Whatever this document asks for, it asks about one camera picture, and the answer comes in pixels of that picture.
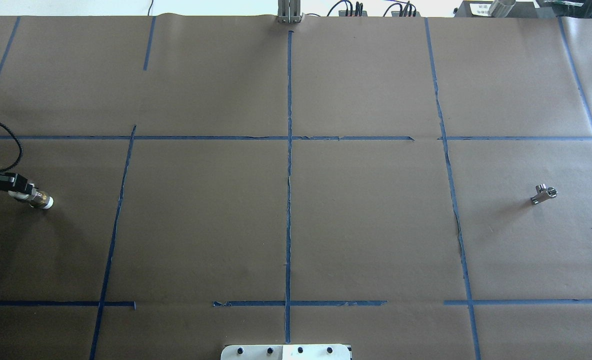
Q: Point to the white pedestal column base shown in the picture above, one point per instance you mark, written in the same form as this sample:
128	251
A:
325	351

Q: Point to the aluminium frame post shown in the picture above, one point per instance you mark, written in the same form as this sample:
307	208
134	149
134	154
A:
289	11

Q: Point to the black box under weight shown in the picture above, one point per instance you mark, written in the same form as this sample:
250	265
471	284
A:
479	9

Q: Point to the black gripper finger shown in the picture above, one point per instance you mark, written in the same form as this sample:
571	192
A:
16	183

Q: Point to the white PPR valve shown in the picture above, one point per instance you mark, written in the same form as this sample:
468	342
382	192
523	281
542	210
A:
33	196

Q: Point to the chrome pipe fitting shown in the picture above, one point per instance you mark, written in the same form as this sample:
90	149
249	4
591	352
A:
543	193

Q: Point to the orange black connector block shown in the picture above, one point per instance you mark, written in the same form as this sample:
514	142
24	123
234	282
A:
347	9

